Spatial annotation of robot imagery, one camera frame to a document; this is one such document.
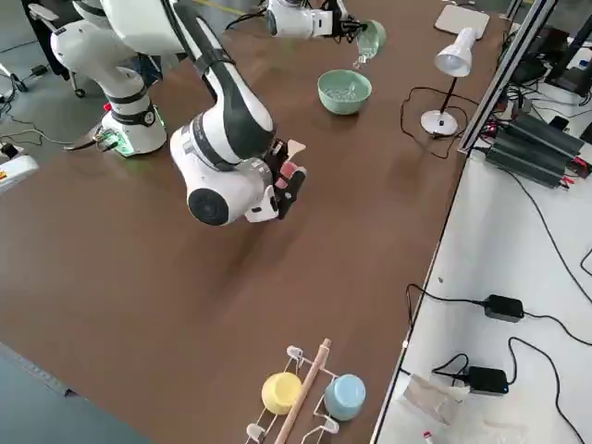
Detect blue cup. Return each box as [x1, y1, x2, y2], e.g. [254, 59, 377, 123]
[323, 374, 367, 422]

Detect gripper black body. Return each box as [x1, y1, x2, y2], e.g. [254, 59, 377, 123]
[265, 155, 284, 196]
[331, 6, 354, 43]

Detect large green bowl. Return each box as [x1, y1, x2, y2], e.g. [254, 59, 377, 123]
[316, 68, 374, 117]

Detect small green bowl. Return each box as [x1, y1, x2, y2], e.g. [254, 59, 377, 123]
[355, 19, 387, 55]

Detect clear beads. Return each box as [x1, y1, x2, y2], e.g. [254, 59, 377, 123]
[323, 81, 367, 102]

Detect white control box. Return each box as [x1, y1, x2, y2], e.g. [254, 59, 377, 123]
[0, 154, 39, 195]

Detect clear plastic bag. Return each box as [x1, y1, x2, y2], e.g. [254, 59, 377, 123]
[401, 373, 464, 426]

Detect white wire cup rack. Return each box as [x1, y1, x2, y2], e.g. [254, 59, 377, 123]
[244, 344, 343, 444]

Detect aluminium frame post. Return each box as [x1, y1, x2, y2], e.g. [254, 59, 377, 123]
[456, 0, 559, 156]

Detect pink bowl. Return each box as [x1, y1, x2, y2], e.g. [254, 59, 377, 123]
[275, 160, 298, 189]

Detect white board grey rim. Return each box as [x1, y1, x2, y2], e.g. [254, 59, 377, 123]
[436, 4, 491, 38]

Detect black office chair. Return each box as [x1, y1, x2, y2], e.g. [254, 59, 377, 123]
[25, 0, 89, 99]

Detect wooden rod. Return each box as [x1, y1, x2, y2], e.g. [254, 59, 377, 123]
[273, 338, 332, 444]

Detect black lamp cable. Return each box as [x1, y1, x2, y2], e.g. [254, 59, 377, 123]
[400, 86, 477, 161]

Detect black power adapter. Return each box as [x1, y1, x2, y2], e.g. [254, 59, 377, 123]
[484, 293, 526, 324]
[465, 365, 510, 397]

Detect black monitor stand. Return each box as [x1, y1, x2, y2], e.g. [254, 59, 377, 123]
[544, 0, 592, 97]

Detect white desk lamp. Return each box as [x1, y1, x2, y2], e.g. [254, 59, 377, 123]
[419, 26, 476, 136]

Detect black power supply box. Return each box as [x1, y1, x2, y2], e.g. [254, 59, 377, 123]
[485, 133, 568, 189]
[501, 113, 585, 161]

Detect yellow cup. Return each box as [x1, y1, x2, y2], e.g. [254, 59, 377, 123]
[261, 372, 302, 415]

